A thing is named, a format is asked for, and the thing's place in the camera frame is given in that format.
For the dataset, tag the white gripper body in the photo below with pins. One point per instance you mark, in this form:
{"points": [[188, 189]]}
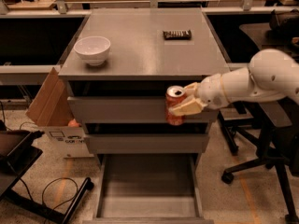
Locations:
{"points": [[211, 90]]}

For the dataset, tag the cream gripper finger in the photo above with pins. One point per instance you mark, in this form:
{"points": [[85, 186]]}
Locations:
{"points": [[192, 89], [189, 106]]}

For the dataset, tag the red coke can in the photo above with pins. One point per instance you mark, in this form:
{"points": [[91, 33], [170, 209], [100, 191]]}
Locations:
{"points": [[174, 95]]}

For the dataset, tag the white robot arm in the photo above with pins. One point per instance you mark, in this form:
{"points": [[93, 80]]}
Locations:
{"points": [[270, 75]]}

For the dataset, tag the grey drawer cabinet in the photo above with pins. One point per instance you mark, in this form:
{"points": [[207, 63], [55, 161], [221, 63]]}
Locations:
{"points": [[141, 63]]}

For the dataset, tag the grey open bottom drawer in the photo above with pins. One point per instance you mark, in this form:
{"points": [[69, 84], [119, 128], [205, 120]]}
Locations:
{"points": [[148, 189]]}

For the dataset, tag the grey middle drawer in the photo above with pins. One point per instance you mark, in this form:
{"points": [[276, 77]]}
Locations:
{"points": [[146, 143]]}

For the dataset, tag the grey top drawer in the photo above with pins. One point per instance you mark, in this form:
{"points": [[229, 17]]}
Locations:
{"points": [[118, 109]]}

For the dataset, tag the dark snack bar wrapper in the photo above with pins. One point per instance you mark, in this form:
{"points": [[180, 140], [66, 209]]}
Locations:
{"points": [[177, 35]]}

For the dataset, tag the black office chair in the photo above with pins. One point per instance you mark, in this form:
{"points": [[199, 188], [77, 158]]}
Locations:
{"points": [[276, 137]]}

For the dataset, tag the white ceramic bowl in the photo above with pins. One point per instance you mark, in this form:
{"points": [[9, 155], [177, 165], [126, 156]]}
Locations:
{"points": [[93, 50]]}

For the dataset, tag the orange fruit in box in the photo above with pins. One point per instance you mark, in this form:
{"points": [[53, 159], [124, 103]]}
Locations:
{"points": [[73, 123]]}

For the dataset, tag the brown cardboard box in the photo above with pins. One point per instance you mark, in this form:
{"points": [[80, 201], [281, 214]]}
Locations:
{"points": [[51, 113]]}

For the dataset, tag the black stand with base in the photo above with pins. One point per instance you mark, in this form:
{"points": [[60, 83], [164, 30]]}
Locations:
{"points": [[17, 155]]}

